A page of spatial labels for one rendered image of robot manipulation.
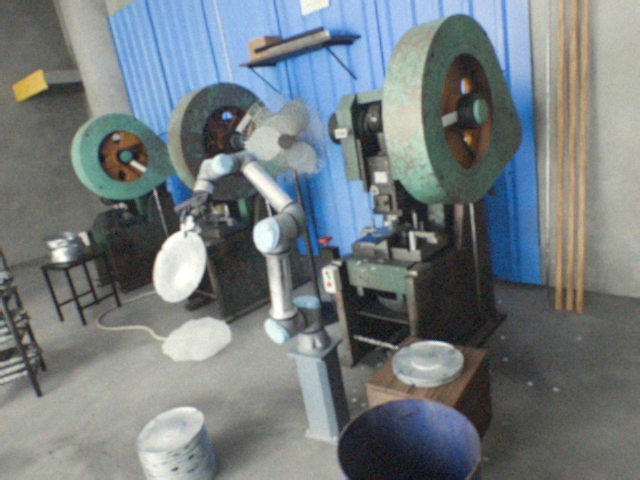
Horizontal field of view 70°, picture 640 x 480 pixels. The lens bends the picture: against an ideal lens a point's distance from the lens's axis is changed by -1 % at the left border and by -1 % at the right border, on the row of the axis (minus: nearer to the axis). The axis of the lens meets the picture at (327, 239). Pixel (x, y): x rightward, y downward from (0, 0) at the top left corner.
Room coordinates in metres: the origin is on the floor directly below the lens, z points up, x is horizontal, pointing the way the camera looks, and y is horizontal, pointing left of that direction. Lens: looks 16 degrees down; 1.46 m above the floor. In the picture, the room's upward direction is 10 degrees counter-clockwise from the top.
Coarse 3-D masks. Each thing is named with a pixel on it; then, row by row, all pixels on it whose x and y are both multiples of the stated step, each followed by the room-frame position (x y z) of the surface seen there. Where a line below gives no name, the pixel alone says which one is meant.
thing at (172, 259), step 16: (176, 240) 1.84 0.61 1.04; (192, 240) 1.79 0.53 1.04; (160, 256) 1.85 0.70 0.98; (176, 256) 1.79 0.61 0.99; (192, 256) 1.75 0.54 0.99; (160, 272) 1.81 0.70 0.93; (176, 272) 1.75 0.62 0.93; (192, 272) 1.71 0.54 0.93; (160, 288) 1.76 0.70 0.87; (176, 288) 1.72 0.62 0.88; (192, 288) 1.67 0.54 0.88
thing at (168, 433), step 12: (180, 408) 1.86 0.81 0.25; (192, 408) 1.84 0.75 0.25; (168, 420) 1.78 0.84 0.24; (180, 420) 1.76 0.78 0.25; (192, 420) 1.75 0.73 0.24; (144, 432) 1.73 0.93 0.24; (156, 432) 1.70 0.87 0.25; (168, 432) 1.69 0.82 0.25; (180, 432) 1.68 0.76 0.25; (192, 432) 1.67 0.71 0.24; (144, 444) 1.64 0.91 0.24; (156, 444) 1.63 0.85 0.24; (168, 444) 1.62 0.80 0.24; (180, 444) 1.60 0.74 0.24
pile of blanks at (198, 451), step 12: (204, 432) 1.71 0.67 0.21; (192, 444) 1.62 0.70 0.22; (204, 444) 1.68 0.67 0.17; (144, 456) 1.59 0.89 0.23; (156, 456) 1.57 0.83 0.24; (168, 456) 1.57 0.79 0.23; (180, 456) 1.59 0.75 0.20; (192, 456) 1.62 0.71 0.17; (204, 456) 1.66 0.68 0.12; (144, 468) 1.61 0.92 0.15; (156, 468) 1.57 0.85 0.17; (168, 468) 1.57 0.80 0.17; (180, 468) 1.58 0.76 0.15; (192, 468) 1.61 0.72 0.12; (204, 468) 1.64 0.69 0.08
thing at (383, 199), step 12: (372, 156) 2.42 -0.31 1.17; (384, 156) 2.33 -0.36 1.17; (372, 168) 2.38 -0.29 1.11; (384, 168) 2.33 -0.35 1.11; (372, 180) 2.39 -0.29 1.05; (384, 180) 2.34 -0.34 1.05; (372, 192) 2.38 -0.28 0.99; (384, 192) 2.35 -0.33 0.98; (396, 192) 2.31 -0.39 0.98; (408, 192) 2.39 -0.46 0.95; (384, 204) 2.30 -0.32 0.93; (396, 204) 2.30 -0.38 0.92; (408, 204) 2.38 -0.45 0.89
